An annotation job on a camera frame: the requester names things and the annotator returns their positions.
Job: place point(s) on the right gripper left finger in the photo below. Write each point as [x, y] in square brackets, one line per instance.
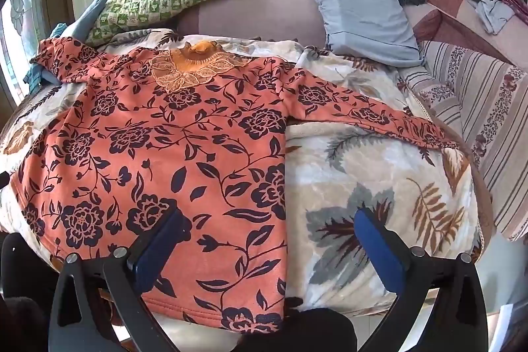
[78, 321]

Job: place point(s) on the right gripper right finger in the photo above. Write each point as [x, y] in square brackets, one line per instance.
[458, 320]

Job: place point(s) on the orange floral sweater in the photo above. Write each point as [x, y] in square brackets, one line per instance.
[195, 129]

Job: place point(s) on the cream leaf-pattern blanket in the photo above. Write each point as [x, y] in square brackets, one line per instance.
[432, 198]

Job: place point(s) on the striped floral pillow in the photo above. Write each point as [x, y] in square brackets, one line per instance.
[484, 100]

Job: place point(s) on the mauve bed headboard cushion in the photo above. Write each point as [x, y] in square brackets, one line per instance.
[275, 20]

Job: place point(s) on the pink maroon quilt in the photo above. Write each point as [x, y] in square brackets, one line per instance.
[456, 22]

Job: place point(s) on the grey crumpled cloth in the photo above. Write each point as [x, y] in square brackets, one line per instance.
[494, 14]

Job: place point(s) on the light blue pillow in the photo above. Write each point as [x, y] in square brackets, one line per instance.
[375, 29]

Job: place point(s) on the magenta cloth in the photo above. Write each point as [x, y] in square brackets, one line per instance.
[519, 7]

